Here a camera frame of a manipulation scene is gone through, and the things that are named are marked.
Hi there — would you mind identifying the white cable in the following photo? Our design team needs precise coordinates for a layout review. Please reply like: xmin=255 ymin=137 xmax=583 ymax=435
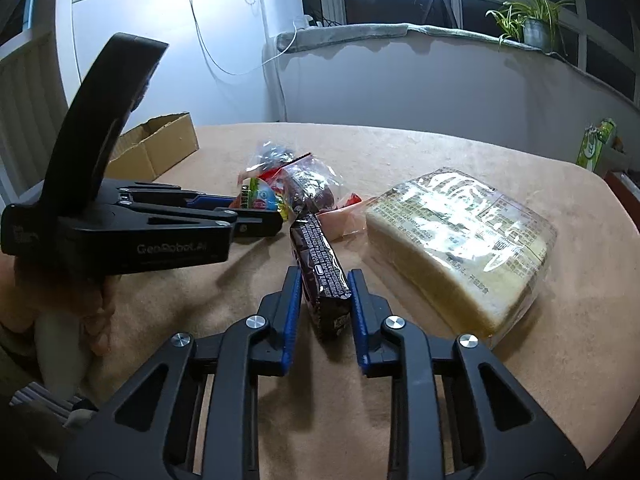
xmin=187 ymin=0 xmax=296 ymax=77

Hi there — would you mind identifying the person's left hand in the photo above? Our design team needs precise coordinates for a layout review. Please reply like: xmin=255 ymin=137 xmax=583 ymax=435
xmin=0 ymin=256 xmax=119 ymax=357

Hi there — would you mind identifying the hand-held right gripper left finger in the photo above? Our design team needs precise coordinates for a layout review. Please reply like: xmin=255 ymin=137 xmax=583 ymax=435
xmin=57 ymin=266 xmax=303 ymax=480

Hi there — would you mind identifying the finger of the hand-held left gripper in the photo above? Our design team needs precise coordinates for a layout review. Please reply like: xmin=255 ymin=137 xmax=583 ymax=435
xmin=119 ymin=204 xmax=284 ymax=238
xmin=117 ymin=183 xmax=242 ymax=211

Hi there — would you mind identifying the potted spider plant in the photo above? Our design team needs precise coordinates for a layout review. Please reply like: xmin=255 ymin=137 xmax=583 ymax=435
xmin=485 ymin=0 xmax=578 ymax=56

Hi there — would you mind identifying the brown cake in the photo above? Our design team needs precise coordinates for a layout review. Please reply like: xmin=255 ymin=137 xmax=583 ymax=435
xmin=282 ymin=152 xmax=343 ymax=211

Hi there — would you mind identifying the white slatted panel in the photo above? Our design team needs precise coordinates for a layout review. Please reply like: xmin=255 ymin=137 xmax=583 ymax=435
xmin=0 ymin=30 xmax=68 ymax=201

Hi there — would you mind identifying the white vertical pipe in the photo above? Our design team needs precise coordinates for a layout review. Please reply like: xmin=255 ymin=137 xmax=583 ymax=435
xmin=260 ymin=0 xmax=303 ymax=123

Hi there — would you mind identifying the black tripod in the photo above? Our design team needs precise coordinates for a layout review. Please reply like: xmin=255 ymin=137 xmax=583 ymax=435
xmin=420 ymin=0 xmax=458 ymax=28

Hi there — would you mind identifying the striped grey cloth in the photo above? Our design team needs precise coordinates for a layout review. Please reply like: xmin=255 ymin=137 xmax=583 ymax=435
xmin=10 ymin=382 xmax=98 ymax=428

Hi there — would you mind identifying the brown cardboard box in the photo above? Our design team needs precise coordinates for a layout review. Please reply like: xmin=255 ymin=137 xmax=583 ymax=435
xmin=107 ymin=112 xmax=201 ymax=181

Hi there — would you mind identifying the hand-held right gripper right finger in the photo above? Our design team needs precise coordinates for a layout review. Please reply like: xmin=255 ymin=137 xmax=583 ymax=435
xmin=347 ymin=268 xmax=586 ymax=480

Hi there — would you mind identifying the green carton box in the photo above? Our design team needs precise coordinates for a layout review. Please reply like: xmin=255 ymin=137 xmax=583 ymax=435
xmin=576 ymin=118 xmax=618 ymax=173

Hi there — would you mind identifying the pink red-ended snack packet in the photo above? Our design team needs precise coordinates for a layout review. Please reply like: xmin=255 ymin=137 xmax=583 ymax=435
xmin=317 ymin=192 xmax=373 ymax=238

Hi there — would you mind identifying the brown chocolate bar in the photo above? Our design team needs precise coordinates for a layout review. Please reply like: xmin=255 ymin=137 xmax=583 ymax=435
xmin=290 ymin=214 xmax=351 ymax=342

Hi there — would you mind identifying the sliced bread pack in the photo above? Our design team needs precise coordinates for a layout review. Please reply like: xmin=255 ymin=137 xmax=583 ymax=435
xmin=365 ymin=167 xmax=558 ymax=351

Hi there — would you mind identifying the grey windowsill cloth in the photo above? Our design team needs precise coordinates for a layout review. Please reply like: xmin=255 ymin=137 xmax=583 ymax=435
xmin=275 ymin=23 xmax=576 ymax=61

